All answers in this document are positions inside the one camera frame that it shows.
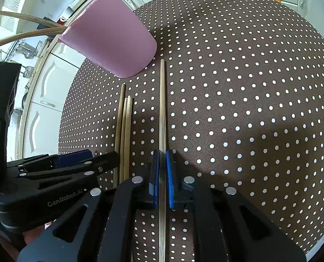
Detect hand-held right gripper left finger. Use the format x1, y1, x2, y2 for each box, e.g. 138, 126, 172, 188
17, 150, 160, 262

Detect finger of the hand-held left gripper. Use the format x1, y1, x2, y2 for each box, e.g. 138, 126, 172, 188
17, 152, 121, 191
7, 149, 94, 170

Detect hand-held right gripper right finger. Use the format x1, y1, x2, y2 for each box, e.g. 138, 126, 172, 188
166, 150, 307, 262

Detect bamboo chopstick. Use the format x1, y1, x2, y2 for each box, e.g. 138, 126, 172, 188
123, 95, 134, 182
0, 10, 68, 29
0, 29, 64, 52
119, 97, 129, 184
114, 83, 126, 189
160, 59, 168, 262

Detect pink utensil holder cup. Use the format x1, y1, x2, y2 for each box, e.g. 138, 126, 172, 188
57, 0, 157, 79

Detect brown polka dot tablecloth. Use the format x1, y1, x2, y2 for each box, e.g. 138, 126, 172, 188
58, 0, 324, 262

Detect dark brown chopstick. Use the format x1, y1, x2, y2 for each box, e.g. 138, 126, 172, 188
37, 23, 66, 31

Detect white mug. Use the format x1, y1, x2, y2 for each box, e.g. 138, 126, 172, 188
61, 6, 76, 22

